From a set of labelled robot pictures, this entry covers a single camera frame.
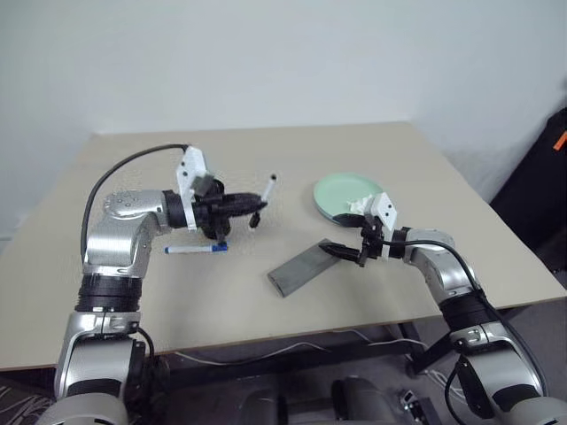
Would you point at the blue plastic plate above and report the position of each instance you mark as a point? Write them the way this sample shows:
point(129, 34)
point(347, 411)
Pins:
point(325, 215)

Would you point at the white marker with blue cap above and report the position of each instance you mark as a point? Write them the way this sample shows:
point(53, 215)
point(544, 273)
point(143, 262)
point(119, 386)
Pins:
point(190, 250)

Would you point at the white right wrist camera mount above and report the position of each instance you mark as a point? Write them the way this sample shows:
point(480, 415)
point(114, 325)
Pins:
point(383, 210)

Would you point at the black table frame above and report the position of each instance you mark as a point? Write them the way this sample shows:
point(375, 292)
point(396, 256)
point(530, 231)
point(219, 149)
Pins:
point(310, 358)

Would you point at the green plastic plate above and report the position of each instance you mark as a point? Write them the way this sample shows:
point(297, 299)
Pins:
point(341, 190)

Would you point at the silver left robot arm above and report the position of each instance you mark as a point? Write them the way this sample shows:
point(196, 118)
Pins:
point(111, 243)

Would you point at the white marker with black cap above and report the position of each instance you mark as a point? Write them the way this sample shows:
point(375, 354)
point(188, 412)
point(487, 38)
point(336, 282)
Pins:
point(269, 188)

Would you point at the white tissue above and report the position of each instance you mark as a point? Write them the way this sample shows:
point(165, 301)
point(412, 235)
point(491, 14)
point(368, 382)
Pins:
point(359, 205)

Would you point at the black bag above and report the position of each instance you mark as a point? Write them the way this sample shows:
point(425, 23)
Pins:
point(531, 199)

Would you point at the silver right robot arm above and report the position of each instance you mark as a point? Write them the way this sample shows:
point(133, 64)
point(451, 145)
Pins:
point(443, 261)

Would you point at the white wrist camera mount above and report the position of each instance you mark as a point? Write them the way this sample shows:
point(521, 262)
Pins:
point(383, 210)
point(190, 166)

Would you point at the grey metal stand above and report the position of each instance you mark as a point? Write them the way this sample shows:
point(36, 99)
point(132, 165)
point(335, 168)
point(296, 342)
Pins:
point(301, 268)

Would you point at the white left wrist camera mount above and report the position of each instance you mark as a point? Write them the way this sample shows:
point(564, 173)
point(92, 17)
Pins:
point(190, 166)

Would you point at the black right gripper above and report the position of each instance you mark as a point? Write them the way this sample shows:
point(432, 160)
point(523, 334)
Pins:
point(371, 241)

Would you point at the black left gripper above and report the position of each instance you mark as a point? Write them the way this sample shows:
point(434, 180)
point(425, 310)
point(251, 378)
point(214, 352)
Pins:
point(210, 210)

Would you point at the dark patterned floor mat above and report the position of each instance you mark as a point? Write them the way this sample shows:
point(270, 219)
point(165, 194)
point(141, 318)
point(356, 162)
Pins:
point(22, 405)

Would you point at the small black silver device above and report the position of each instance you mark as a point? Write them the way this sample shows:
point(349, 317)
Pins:
point(408, 397)

